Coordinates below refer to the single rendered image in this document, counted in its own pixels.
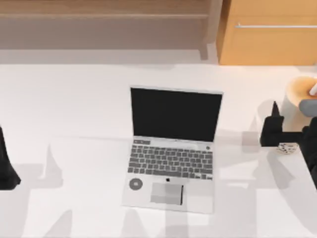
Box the cream cup with orange inside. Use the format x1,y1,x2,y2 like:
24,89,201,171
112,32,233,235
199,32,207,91
281,76,317,133

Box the speckled round coaster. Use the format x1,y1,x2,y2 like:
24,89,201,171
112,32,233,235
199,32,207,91
276,142,299,155

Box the pale grey rounded box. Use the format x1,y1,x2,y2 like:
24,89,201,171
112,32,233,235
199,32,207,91
298,98,317,118

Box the wooden cupboard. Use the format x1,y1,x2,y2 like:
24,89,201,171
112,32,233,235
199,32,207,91
217,0,317,66

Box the silver open laptop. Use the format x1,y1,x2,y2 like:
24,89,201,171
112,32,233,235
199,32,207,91
120,85,225,215

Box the wooden open shelves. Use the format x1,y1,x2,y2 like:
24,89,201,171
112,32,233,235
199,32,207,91
0,0,224,61

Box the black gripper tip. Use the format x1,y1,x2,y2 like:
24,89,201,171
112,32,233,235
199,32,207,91
0,126,22,191

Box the long metal handle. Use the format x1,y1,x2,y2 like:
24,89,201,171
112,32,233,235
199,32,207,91
234,22,317,30

